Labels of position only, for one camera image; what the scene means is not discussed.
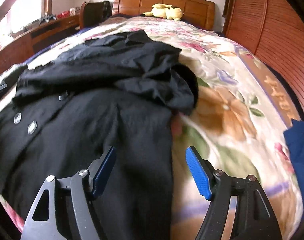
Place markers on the wooden louvered wardrobe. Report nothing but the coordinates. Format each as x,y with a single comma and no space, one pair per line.
274,33

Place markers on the wooden desk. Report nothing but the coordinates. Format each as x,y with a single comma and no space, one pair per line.
33,41

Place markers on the black trench coat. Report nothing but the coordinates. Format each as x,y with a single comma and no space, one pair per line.
122,91

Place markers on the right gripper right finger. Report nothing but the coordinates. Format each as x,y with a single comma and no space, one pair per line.
254,217

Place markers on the red basket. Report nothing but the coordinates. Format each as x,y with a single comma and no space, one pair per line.
63,14

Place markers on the floral bed blanket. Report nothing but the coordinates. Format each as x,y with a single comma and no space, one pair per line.
238,123

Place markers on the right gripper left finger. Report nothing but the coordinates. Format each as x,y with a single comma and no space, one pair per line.
43,220

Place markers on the blue folded garment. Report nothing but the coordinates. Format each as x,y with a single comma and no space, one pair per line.
294,138

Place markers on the yellow plush toy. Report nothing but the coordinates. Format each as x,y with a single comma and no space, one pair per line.
165,11

